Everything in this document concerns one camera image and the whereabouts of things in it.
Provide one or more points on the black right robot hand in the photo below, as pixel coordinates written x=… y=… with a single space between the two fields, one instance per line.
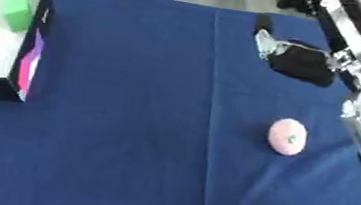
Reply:
x=304 y=63

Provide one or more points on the pink round toy peach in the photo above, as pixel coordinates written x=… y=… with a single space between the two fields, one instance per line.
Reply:
x=286 y=136

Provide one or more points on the green block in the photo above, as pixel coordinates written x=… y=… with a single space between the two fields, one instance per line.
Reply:
x=18 y=14

